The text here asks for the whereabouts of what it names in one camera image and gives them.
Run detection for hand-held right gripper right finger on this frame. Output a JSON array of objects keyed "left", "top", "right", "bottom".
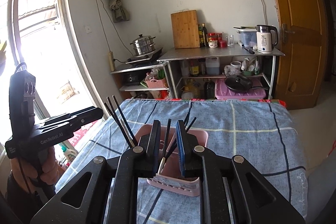
[{"left": 175, "top": 120, "right": 306, "bottom": 224}]

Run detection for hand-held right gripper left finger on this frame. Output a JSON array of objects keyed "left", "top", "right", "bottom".
[{"left": 30, "top": 120, "right": 162, "bottom": 224}]

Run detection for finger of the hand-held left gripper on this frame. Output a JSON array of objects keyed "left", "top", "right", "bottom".
[
  {"left": 34, "top": 120, "right": 71, "bottom": 133},
  {"left": 47, "top": 106, "right": 104, "bottom": 127}
]

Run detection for white black chopstick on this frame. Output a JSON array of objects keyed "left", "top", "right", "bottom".
[
  {"left": 113, "top": 95, "right": 139, "bottom": 145},
  {"left": 157, "top": 118, "right": 172, "bottom": 175}
]

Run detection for pink plastic utensil holder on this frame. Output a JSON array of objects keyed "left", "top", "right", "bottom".
[{"left": 136, "top": 124, "right": 209, "bottom": 197}]

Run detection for person's left forearm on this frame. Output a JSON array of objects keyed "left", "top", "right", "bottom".
[{"left": 6, "top": 169, "right": 46, "bottom": 216}]

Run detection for person's left hand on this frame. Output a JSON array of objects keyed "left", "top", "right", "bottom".
[{"left": 10, "top": 147, "right": 60, "bottom": 186}]

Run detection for red patterned mat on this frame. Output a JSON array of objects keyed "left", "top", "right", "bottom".
[{"left": 71, "top": 121, "right": 101, "bottom": 146}]

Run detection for white green detergent bottle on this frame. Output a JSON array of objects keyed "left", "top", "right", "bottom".
[{"left": 59, "top": 143, "right": 80, "bottom": 165}]

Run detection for yellow cooking oil bottle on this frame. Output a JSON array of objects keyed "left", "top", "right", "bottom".
[{"left": 181, "top": 78, "right": 201, "bottom": 100}]

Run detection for beige power strip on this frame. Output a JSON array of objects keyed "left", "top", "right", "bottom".
[{"left": 108, "top": 51, "right": 116, "bottom": 73}]

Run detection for pink woven basket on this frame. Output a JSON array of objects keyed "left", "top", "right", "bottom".
[{"left": 145, "top": 77, "right": 169, "bottom": 89}]

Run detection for dark vinegar jug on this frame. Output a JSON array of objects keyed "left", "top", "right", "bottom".
[{"left": 203, "top": 79, "right": 216, "bottom": 99}]

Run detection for blue plaid tablecloth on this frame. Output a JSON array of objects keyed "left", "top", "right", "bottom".
[{"left": 55, "top": 98, "right": 308, "bottom": 224}]

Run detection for small metal shelf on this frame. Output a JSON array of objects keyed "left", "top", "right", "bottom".
[{"left": 109, "top": 61, "right": 174, "bottom": 100}]

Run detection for pink storage box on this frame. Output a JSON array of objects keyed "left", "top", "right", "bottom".
[{"left": 214, "top": 79, "right": 267, "bottom": 100}]

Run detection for soy sauce bottle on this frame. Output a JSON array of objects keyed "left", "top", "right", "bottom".
[{"left": 189, "top": 60, "right": 200, "bottom": 77}]

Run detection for black induction cooker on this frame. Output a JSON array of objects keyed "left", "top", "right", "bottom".
[{"left": 125, "top": 47, "right": 163, "bottom": 64}]

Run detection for clear plastic jerry can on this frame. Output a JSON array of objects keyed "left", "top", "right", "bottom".
[{"left": 205, "top": 56, "right": 221, "bottom": 76}]

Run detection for black frying pan with lid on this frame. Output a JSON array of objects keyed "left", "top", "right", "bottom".
[{"left": 224, "top": 74, "right": 270, "bottom": 93}]

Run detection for stainless steel steamer pot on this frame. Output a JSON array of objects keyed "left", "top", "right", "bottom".
[{"left": 130, "top": 34, "right": 157, "bottom": 56}]

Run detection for metal kitchen rack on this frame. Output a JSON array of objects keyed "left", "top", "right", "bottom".
[{"left": 157, "top": 43, "right": 285, "bottom": 100}]

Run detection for crumpled plastic bags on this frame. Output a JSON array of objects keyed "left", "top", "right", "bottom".
[{"left": 241, "top": 56, "right": 261, "bottom": 76}]

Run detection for dark oil bottle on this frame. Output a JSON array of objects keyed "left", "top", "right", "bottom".
[{"left": 202, "top": 23, "right": 209, "bottom": 47}]

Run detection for bamboo cutting board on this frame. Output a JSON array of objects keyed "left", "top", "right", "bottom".
[{"left": 171, "top": 9, "right": 201, "bottom": 49}]

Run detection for clear plastic food container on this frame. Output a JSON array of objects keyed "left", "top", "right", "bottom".
[{"left": 233, "top": 26, "right": 259, "bottom": 47}]

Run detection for white electric kettle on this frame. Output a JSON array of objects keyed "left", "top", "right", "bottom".
[{"left": 256, "top": 25, "right": 278, "bottom": 54}]

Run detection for wooden door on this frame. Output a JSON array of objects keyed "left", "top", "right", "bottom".
[{"left": 259, "top": 0, "right": 329, "bottom": 110}]

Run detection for white window frame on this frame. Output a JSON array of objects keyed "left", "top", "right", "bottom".
[{"left": 0, "top": 0, "right": 116, "bottom": 135}]

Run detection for black wall cable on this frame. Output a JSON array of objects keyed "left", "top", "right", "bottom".
[{"left": 88, "top": 0, "right": 132, "bottom": 63}]

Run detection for brass door handle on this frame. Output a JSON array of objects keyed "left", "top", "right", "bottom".
[{"left": 281, "top": 23, "right": 296, "bottom": 43}]

